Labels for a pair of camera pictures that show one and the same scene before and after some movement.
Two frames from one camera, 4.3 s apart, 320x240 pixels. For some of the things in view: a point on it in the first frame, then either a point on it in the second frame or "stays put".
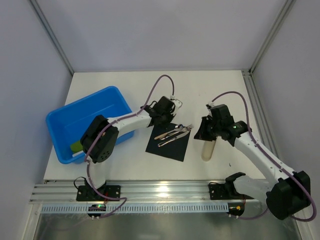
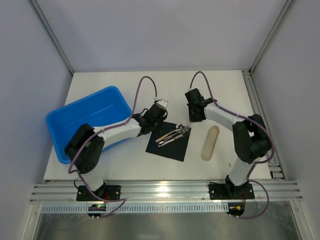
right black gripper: (206, 128) -> (196, 113)
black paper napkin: (175, 149) stays put
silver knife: (177, 137) stays put
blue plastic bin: (69, 123) stays put
